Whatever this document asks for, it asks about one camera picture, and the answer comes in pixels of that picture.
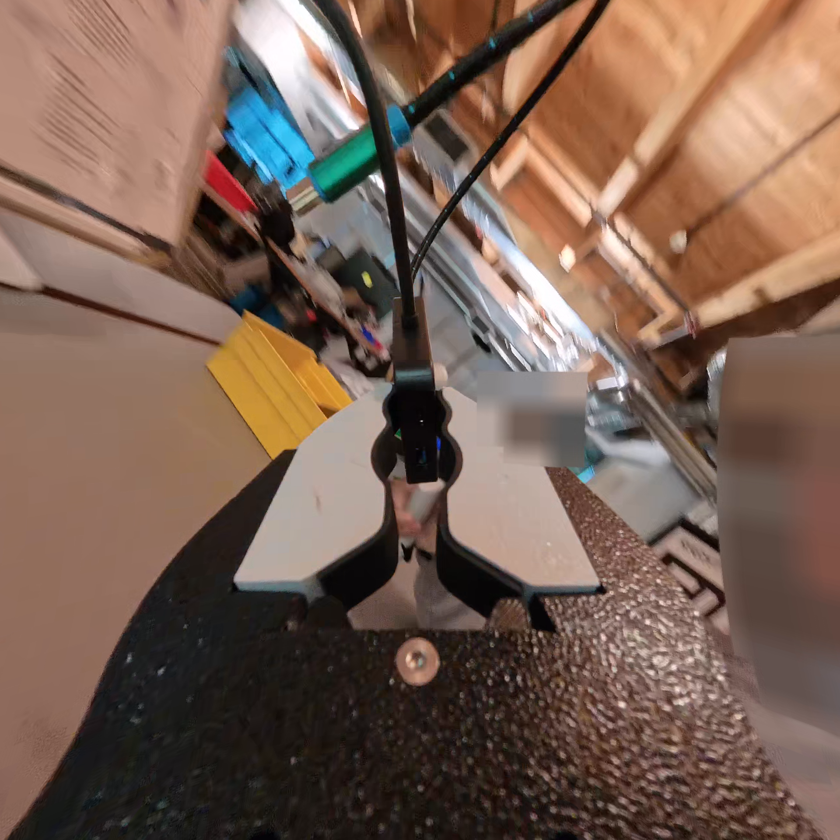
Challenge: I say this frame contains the blue plastic crate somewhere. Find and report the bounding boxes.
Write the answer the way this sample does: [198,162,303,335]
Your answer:
[222,47,317,191]

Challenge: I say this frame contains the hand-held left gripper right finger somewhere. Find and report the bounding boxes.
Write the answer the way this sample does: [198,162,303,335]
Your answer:
[435,386,606,633]

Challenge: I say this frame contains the pale cardboard box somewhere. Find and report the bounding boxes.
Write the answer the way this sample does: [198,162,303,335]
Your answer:
[0,0,238,249]

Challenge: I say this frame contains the red plastic bin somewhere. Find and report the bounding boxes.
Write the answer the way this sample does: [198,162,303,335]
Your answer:
[202,150,258,214]

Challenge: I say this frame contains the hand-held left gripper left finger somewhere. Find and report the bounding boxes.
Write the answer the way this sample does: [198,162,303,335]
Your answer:
[233,382,401,610]

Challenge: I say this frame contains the black hub cable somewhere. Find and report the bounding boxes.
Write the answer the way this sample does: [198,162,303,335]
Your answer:
[311,0,424,332]

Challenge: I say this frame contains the braided black cable green plugs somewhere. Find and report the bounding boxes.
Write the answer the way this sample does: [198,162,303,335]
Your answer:
[287,0,613,290]

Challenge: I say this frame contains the yellow plastic bin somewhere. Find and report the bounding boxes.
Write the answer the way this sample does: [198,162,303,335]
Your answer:
[205,310,355,460]

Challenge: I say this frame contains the black usb hub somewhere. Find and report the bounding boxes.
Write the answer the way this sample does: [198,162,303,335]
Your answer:
[392,297,439,487]

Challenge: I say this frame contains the cluttered workbench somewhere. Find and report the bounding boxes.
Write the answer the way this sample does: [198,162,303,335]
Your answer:
[249,190,395,378]

